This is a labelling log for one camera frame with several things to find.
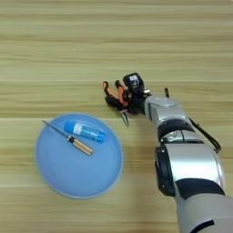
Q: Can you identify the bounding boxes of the small black box white label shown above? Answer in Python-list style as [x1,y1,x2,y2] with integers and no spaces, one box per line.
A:
[122,72,146,95]

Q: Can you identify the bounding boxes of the blue glue tube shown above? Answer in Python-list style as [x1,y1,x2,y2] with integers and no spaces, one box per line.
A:
[63,119,106,144]

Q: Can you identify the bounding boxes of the orange black needle-nose pliers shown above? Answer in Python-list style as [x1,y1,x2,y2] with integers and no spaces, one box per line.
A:
[101,79,131,127]

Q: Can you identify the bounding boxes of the wooden-handled screwdriver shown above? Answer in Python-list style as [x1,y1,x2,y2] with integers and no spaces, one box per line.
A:
[41,119,95,157]

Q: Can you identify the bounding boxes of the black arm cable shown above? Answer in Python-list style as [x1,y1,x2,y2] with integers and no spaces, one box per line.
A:
[164,86,223,154]

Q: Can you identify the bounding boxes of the round blue plate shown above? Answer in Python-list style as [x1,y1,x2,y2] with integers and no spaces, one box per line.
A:
[35,113,125,200]

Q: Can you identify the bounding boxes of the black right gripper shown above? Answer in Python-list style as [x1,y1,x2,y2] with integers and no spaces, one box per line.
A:
[104,89,153,117]

